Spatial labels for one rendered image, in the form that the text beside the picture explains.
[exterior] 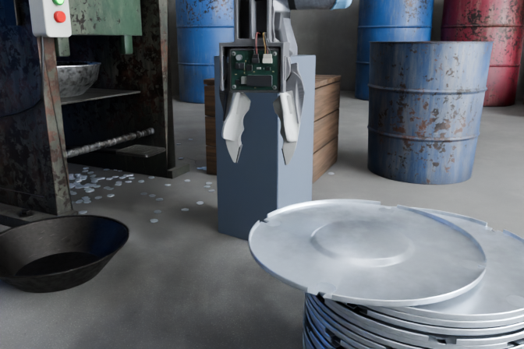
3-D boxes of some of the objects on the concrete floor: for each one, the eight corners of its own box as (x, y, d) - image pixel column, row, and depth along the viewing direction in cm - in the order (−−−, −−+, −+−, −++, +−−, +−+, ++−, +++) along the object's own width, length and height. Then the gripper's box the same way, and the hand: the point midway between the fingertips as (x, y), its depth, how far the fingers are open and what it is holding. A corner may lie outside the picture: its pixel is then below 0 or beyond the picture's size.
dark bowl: (158, 255, 106) (157, 227, 104) (51, 327, 79) (46, 290, 78) (65, 232, 118) (62, 207, 117) (-55, 287, 92) (-61, 256, 90)
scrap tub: (478, 163, 185) (493, 40, 173) (476, 193, 148) (495, 41, 137) (374, 152, 202) (381, 40, 191) (349, 177, 166) (356, 41, 154)
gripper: (192, -19, 48) (199, 175, 53) (311, -21, 46) (306, 181, 51) (213, -10, 56) (217, 157, 61) (315, -12, 54) (311, 160, 59)
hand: (261, 152), depth 58 cm, fingers open, 6 cm apart
